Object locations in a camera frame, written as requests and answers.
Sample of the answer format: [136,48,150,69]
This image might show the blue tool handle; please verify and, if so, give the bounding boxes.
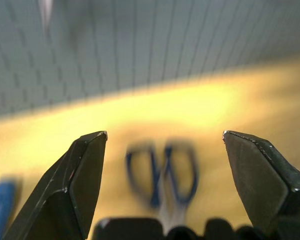
[0,176,22,240]

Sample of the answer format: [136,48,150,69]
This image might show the grey metal pegboard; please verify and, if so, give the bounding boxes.
[0,0,300,118]

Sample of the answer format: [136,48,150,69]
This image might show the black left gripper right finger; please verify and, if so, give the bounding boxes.
[222,130,300,240]

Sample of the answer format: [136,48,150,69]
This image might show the silver pegboard hook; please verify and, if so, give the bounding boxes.
[38,0,55,35]

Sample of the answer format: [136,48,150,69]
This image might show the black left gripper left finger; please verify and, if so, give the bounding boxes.
[2,130,108,240]

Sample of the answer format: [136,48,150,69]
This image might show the blue handled scissors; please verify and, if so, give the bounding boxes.
[126,139,200,230]

